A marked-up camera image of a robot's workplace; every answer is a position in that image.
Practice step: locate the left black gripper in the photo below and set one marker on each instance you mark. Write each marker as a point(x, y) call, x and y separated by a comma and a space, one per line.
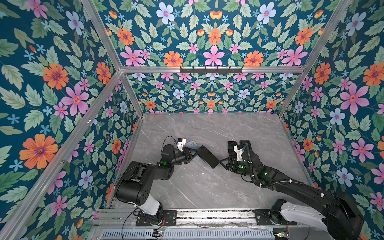
point(187, 155)

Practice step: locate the light blue phone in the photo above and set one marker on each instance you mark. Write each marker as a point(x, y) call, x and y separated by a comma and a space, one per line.
point(192, 145)

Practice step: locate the aluminium frame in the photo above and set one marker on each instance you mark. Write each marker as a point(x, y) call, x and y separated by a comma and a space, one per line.
point(77, 76)

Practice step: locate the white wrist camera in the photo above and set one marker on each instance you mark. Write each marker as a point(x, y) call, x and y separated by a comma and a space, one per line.
point(181, 144)
point(239, 151)

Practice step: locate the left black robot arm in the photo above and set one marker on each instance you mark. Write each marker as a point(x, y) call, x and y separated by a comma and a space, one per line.
point(135, 184)

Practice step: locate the black hook rail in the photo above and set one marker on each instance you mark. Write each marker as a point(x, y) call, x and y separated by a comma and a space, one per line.
point(211, 70)

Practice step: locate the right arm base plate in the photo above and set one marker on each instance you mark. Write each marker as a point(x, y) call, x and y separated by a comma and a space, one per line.
point(261, 216)

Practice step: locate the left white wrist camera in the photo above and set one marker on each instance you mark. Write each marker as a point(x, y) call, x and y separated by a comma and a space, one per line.
point(181, 144)

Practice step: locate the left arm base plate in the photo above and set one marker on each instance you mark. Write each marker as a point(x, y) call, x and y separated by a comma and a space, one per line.
point(168, 217)

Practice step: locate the purple-edged phone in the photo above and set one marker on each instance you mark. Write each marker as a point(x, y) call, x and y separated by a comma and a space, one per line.
point(208, 157)

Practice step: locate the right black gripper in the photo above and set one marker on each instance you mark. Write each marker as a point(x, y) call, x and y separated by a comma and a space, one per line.
point(230, 160)

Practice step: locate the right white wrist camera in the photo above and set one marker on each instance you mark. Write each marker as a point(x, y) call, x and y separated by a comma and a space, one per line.
point(239, 151)

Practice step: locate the black phone face up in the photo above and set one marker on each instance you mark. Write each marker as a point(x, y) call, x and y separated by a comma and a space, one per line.
point(231, 149)

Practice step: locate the white ventilated cable duct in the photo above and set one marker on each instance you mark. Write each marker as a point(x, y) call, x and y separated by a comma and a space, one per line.
point(187, 234)

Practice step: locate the silver-edged black phone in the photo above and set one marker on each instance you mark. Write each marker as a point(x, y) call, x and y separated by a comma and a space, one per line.
point(245, 145)

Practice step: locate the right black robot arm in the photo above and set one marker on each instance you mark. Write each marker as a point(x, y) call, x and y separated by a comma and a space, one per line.
point(335, 213)

